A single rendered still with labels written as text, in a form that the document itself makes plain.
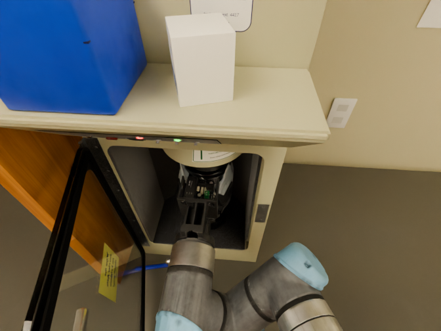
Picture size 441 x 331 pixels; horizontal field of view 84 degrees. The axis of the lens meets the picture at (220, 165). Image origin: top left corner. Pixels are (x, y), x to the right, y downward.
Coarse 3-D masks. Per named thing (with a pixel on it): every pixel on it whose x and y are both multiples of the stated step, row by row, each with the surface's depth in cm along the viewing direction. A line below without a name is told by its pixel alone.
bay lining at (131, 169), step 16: (112, 160) 42; (128, 160) 48; (144, 160) 56; (160, 160) 63; (240, 160) 63; (256, 160) 47; (128, 176) 48; (144, 176) 57; (160, 176) 67; (176, 176) 71; (240, 176) 67; (256, 176) 46; (128, 192) 49; (144, 192) 57; (160, 192) 70; (240, 192) 71; (144, 208) 58; (160, 208) 71; (144, 224) 59
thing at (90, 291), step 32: (64, 192) 31; (96, 192) 39; (96, 224) 37; (96, 256) 36; (128, 256) 51; (64, 288) 27; (96, 288) 34; (128, 288) 48; (32, 320) 21; (64, 320) 26; (96, 320) 33; (128, 320) 46
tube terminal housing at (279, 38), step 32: (160, 0) 24; (256, 0) 23; (288, 0) 23; (320, 0) 23; (160, 32) 26; (256, 32) 25; (288, 32) 25; (256, 64) 28; (288, 64) 27; (256, 192) 50; (256, 224) 54; (224, 256) 68; (256, 256) 66
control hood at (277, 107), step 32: (160, 64) 28; (128, 96) 24; (160, 96) 24; (256, 96) 24; (288, 96) 24; (32, 128) 24; (64, 128) 22; (96, 128) 22; (128, 128) 21; (160, 128) 21; (192, 128) 21; (224, 128) 21; (256, 128) 20; (288, 128) 20; (320, 128) 20
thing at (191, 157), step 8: (168, 152) 45; (176, 152) 44; (184, 152) 43; (192, 152) 42; (200, 152) 42; (208, 152) 42; (216, 152) 42; (224, 152) 43; (232, 152) 44; (176, 160) 44; (184, 160) 43; (192, 160) 43; (200, 160) 43; (208, 160) 43; (216, 160) 43; (224, 160) 44
